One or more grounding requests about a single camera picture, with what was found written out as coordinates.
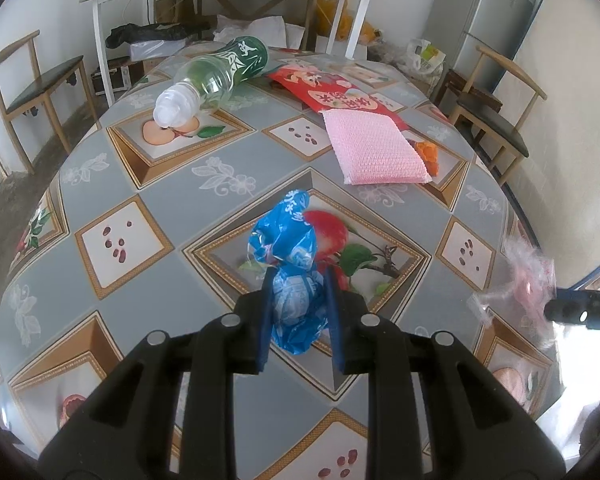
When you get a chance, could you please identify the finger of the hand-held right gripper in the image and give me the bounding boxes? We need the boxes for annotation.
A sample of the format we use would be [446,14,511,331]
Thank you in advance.
[544,290,600,331]

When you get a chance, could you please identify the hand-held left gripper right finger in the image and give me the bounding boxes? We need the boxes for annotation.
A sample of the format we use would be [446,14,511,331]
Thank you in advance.
[324,266,566,480]

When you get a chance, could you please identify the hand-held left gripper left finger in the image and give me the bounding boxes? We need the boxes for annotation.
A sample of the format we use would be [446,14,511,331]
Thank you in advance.
[37,266,281,480]

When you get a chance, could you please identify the clear pink plastic bag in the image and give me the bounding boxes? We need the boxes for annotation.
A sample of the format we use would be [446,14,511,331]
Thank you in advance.
[467,237,558,351]

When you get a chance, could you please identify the blue plastic wrapper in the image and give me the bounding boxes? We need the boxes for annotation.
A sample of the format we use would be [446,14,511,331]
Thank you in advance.
[249,189,331,356]

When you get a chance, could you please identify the red snack bag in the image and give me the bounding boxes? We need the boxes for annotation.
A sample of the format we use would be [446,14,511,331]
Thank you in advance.
[267,64,417,136]

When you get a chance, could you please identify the green label plastic bottle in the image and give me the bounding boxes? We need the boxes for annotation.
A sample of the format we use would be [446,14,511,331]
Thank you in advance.
[154,36,270,128]

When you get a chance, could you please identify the table with fruit-pattern cloth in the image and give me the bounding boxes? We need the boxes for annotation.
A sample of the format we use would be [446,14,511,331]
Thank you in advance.
[0,46,566,480]

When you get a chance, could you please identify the pink scrubbing cloth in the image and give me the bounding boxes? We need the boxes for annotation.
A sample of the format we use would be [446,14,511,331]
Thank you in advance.
[322,108,431,186]

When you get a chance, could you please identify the white mattress with blue edge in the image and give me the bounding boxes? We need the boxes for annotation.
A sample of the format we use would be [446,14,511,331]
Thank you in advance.
[495,0,600,291]

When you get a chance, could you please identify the orange peel piece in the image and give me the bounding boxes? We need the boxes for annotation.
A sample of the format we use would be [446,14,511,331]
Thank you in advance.
[414,141,440,176]

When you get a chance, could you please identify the wooden chair with armrests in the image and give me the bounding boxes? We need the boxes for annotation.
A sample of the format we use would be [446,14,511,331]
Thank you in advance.
[447,44,548,188]

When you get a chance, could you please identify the white box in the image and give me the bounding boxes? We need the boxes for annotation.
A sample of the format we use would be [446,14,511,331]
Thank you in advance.
[316,35,372,58]

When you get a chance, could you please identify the white green plastic bag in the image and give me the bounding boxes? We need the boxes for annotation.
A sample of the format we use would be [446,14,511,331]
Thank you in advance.
[405,37,448,78]

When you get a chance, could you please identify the white sacks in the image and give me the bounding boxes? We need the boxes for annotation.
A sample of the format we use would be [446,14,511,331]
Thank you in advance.
[212,14,306,51]

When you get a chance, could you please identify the dark storage case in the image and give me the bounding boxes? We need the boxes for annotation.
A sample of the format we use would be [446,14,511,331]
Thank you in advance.
[91,57,146,96]

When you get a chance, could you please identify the yellow plastic bag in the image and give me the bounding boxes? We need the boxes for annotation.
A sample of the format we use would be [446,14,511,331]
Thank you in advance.
[314,0,381,43]

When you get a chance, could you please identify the black bag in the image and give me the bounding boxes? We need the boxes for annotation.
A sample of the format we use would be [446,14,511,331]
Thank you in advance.
[105,21,216,50]

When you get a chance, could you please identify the silver refrigerator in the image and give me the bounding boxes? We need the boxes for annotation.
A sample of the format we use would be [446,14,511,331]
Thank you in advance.
[427,0,540,86]

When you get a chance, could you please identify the brown cardboard carton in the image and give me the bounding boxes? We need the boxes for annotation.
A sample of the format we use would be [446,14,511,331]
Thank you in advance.
[152,0,201,26]

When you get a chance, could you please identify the wooden chair with dark seat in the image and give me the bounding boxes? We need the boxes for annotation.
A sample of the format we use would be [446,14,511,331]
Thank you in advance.
[0,30,101,175]

